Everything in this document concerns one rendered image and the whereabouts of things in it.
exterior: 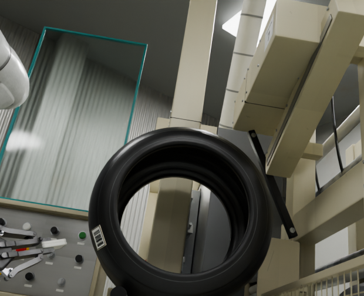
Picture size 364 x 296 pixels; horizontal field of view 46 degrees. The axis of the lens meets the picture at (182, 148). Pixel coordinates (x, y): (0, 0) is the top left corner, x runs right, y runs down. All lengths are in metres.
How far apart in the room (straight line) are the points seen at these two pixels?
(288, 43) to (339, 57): 0.15
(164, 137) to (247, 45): 1.14
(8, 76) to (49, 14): 3.52
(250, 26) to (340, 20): 1.12
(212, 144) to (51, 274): 0.95
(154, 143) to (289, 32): 0.51
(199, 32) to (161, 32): 2.47
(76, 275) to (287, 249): 0.87
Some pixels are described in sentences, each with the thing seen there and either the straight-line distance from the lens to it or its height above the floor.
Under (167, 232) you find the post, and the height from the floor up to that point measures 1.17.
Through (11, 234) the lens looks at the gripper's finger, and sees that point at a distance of 1.09.
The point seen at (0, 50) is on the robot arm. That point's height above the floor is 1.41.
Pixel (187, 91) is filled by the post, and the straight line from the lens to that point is 1.87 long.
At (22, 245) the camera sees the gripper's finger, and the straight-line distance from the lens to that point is 1.09.
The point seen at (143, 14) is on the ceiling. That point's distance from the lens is 4.37.
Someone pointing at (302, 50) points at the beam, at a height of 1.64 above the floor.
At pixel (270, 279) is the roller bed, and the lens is 1.59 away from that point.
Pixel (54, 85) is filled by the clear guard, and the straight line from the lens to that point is 2.24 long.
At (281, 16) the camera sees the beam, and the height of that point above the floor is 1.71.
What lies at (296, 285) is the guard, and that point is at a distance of 1.23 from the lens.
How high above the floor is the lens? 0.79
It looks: 25 degrees up
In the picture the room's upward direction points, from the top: 9 degrees clockwise
